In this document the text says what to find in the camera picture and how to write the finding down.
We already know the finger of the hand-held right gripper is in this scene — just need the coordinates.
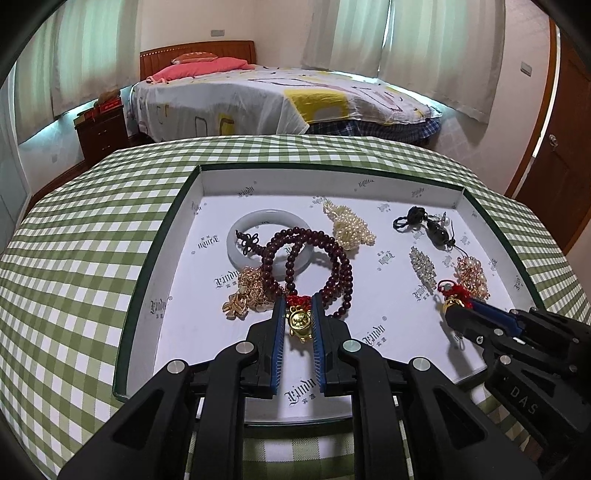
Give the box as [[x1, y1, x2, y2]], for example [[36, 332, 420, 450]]
[[468, 302, 527, 335], [445, 306, 504, 349]]

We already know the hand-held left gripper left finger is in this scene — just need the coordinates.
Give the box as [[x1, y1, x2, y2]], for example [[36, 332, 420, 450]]
[[58, 295, 289, 480]]

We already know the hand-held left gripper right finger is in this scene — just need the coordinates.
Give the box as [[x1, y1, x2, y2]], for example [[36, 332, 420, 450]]
[[310, 293, 541, 480]]

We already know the red knot gold pig charm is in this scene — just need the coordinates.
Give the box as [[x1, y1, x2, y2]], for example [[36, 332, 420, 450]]
[[284, 293, 315, 342]]

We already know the red knot gold ingot charm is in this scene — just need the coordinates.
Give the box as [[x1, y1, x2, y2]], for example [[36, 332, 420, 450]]
[[436, 277, 485, 319]]

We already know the gold pearl brooch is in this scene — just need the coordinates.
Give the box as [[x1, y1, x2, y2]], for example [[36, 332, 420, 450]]
[[455, 256, 490, 301]]

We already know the gold chain pile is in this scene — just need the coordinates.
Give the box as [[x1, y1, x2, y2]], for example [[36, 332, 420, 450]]
[[222, 265, 284, 321]]

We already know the dark red bead necklace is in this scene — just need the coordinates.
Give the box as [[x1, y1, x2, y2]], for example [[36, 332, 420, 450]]
[[235, 226, 355, 317]]

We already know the silver crystal brooch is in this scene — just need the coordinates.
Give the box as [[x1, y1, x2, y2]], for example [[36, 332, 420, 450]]
[[409, 246, 437, 287]]

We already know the dark green jewelry tray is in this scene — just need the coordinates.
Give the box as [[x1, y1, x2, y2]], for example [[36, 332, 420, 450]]
[[112, 162, 552, 428]]

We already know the dark pendant with black cord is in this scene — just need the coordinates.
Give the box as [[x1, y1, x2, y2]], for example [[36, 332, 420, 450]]
[[392, 205, 458, 252]]

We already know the white pearl necklace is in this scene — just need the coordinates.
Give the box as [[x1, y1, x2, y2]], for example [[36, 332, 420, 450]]
[[322, 199, 377, 250]]

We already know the white jade bangle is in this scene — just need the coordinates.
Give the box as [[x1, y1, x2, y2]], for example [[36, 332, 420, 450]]
[[227, 209, 315, 278]]

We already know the brown wooden door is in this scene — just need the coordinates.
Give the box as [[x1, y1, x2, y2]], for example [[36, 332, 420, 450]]
[[505, 23, 591, 254]]

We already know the green checkered tablecloth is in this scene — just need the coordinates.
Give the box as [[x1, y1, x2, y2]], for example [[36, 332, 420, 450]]
[[0, 134, 591, 480]]

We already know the bed with patterned sheet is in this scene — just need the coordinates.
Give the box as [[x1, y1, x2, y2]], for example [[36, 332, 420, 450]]
[[127, 65, 446, 144]]

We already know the pale green curtain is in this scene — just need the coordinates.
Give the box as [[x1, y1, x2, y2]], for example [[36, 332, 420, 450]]
[[302, 0, 391, 77], [14, 0, 144, 121], [379, 0, 506, 123]]

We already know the dark wooden nightstand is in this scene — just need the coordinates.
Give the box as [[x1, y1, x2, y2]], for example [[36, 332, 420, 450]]
[[74, 106, 129, 160]]

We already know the pink pillow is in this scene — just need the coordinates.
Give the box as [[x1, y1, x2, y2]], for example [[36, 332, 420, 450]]
[[148, 57, 257, 84]]

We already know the wooden headboard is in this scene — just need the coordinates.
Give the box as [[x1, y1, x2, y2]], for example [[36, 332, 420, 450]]
[[139, 41, 257, 81]]

